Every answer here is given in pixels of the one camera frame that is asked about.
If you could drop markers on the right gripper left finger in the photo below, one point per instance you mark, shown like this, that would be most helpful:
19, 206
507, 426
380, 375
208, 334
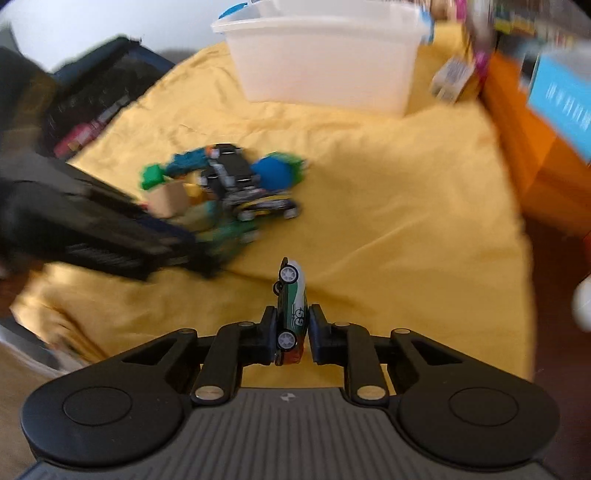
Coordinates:
223, 356

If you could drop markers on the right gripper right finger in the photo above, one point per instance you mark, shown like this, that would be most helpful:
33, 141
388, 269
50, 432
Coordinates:
351, 347

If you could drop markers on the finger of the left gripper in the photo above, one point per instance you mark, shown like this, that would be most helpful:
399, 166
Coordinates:
193, 258
168, 233

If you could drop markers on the navy yellow toy car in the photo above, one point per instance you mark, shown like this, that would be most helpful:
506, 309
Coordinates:
247, 205

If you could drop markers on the green square brick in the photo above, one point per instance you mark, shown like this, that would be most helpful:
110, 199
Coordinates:
152, 176

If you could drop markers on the white green race car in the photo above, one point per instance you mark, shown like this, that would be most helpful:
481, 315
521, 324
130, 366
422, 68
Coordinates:
291, 313

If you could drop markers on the black silver toy car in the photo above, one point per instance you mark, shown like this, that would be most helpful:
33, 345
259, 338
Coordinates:
226, 170

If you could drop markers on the blue round disc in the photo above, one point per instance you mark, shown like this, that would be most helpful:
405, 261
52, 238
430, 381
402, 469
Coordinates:
273, 173

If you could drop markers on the green toy base plate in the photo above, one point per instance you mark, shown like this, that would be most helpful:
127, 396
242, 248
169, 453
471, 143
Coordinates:
297, 164

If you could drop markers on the dark green toy car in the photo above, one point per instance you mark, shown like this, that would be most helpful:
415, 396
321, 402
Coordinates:
227, 238

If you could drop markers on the tan wooden block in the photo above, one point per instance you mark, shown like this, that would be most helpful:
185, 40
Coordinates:
167, 200

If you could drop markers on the teal toy train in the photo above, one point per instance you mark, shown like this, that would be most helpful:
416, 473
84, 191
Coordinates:
190, 161

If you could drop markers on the yellow cloth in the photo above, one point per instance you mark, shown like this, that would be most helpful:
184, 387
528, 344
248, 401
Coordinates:
405, 222

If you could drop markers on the white egg shaped object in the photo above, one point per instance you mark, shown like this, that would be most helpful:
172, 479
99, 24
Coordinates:
581, 305

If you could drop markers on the white plastic bin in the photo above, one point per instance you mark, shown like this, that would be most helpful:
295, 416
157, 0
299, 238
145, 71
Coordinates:
348, 54

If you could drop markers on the orange box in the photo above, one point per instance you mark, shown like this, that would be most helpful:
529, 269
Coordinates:
551, 183

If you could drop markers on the small milk carton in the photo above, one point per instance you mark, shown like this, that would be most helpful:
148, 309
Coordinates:
450, 81

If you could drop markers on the blue card box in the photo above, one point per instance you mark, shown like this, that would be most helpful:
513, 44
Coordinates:
560, 94

